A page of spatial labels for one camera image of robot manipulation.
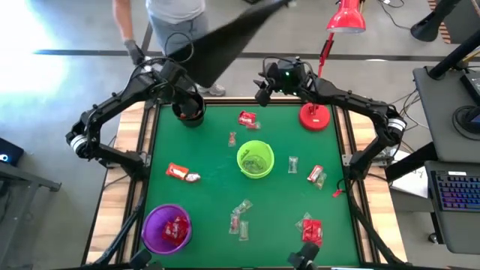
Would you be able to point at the white paper sheet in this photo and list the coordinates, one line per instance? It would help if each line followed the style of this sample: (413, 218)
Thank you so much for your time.
(412, 183)

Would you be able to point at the large red candy packet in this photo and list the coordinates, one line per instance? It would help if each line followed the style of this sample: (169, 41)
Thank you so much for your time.
(312, 232)

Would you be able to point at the black plastic bucket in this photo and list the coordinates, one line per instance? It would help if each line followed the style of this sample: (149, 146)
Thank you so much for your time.
(195, 122)

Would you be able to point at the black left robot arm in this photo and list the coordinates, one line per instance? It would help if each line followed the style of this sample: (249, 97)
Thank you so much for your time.
(112, 101)

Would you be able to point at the black desk beam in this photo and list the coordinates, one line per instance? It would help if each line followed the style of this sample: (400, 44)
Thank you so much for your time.
(412, 161)

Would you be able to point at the red desk lamp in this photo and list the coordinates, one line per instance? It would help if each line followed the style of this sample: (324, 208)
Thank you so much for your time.
(315, 118)

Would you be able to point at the red candies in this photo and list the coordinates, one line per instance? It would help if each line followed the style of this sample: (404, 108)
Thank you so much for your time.
(176, 171)

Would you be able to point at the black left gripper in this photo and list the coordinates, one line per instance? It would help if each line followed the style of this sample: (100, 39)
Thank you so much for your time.
(180, 80)

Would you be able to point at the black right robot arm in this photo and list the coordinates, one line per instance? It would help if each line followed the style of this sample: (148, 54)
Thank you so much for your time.
(348, 99)

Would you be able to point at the grey metal stand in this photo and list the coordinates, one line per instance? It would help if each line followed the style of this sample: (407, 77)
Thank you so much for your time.
(30, 178)

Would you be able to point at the black metal table frame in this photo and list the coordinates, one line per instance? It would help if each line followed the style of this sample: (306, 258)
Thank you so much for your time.
(225, 101)

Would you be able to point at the black monitor pole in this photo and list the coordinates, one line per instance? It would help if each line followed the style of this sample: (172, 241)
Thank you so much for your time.
(450, 60)

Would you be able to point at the black device blue light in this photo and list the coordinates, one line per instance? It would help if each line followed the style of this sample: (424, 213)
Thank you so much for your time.
(9, 153)

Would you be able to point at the grey keyboard desk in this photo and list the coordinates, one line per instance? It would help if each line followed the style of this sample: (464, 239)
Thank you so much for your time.
(461, 232)

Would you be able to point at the grey side desk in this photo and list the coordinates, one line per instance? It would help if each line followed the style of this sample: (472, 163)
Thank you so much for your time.
(438, 112)

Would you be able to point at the purple plastic bucket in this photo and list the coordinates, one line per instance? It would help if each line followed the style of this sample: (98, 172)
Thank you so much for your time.
(153, 228)

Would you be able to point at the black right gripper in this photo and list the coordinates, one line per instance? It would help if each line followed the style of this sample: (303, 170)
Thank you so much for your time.
(290, 78)

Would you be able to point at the person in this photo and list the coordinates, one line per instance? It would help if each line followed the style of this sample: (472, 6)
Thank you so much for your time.
(176, 11)

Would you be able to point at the red white candy packet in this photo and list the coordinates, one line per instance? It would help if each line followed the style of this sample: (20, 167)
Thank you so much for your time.
(315, 173)

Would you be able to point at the black sheet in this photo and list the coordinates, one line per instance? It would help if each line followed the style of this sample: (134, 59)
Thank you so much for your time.
(225, 41)

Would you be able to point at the clear green candy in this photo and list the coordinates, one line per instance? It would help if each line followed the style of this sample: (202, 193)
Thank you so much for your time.
(293, 164)
(243, 230)

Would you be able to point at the green table mat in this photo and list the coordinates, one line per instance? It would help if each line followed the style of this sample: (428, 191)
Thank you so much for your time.
(217, 202)

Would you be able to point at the lime green plastic bucket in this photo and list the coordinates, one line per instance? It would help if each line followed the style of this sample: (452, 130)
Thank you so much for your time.
(258, 148)

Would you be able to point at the small red connector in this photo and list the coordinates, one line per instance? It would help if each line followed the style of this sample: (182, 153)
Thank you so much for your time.
(337, 193)

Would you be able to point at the striped mat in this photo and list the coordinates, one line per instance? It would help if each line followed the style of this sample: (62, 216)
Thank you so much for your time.
(446, 33)

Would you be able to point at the black round monitor base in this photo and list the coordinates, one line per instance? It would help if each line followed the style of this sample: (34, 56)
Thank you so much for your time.
(463, 123)

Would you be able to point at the black caster wheel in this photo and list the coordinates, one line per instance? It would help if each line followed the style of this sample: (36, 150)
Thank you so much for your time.
(434, 238)

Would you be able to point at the person's forearm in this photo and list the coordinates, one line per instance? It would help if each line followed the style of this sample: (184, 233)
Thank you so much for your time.
(123, 18)

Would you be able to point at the black stand leg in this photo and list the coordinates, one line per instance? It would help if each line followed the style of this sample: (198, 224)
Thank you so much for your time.
(425, 30)

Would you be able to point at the black backlit keyboard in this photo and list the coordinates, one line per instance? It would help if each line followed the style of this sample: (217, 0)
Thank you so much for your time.
(455, 191)

